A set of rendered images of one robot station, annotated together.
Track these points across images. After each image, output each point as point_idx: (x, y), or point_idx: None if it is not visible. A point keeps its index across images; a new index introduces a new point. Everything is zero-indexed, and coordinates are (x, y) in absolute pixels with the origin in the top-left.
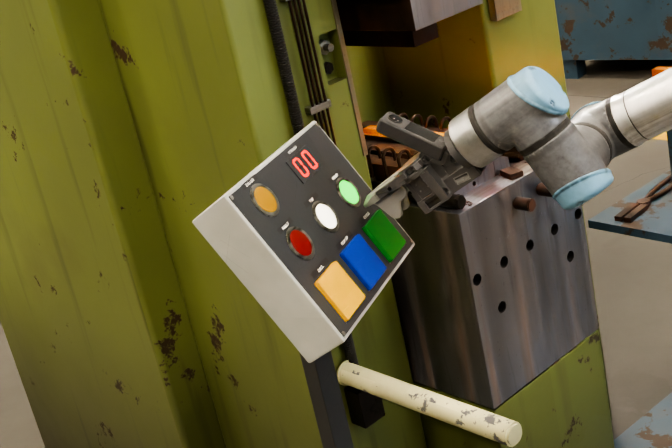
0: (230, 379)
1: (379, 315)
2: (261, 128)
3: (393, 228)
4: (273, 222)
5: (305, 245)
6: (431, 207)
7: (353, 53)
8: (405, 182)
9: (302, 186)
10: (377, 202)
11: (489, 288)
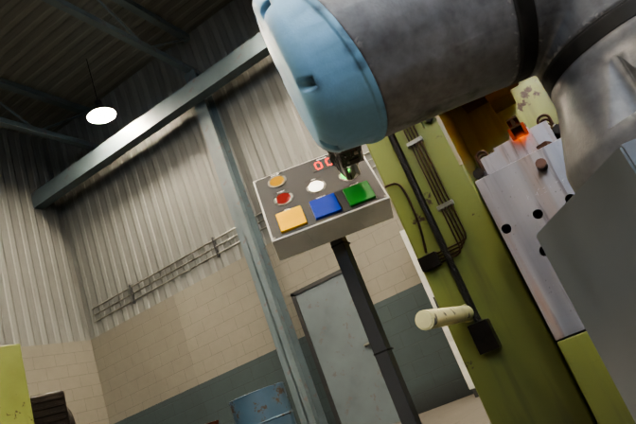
0: None
1: (497, 273)
2: (379, 161)
3: (368, 188)
4: (273, 190)
5: (284, 199)
6: (343, 165)
7: (553, 113)
8: (330, 154)
9: (311, 174)
10: (342, 173)
11: (523, 236)
